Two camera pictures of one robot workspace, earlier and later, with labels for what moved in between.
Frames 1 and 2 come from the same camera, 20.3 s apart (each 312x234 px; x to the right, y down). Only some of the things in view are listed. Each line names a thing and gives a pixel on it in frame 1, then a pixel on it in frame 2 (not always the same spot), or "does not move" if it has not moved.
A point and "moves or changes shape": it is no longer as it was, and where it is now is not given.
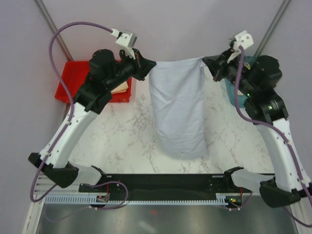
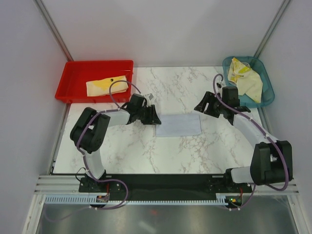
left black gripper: x=142 y=66 → x=152 y=118
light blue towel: x=176 y=89 moves or changes shape
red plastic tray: x=75 y=73 does not move
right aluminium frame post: x=280 y=12 does not move
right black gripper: x=218 y=64 → x=209 y=97
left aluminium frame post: x=47 y=18 does not move
